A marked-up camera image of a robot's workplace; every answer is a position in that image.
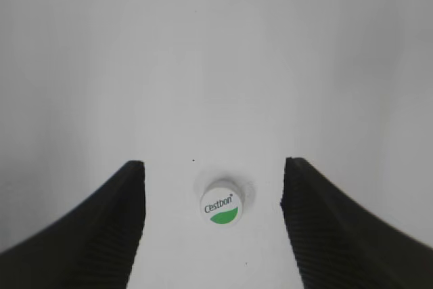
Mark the clear Cestbon water bottle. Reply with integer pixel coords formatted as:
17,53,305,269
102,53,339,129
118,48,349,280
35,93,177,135
194,168,256,216

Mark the white green bottle cap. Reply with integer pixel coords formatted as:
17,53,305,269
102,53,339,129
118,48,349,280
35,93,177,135
200,178,244,227

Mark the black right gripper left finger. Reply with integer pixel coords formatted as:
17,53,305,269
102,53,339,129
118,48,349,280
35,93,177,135
1,160,145,288

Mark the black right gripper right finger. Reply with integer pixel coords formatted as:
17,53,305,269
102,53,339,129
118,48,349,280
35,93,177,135
280,158,432,288

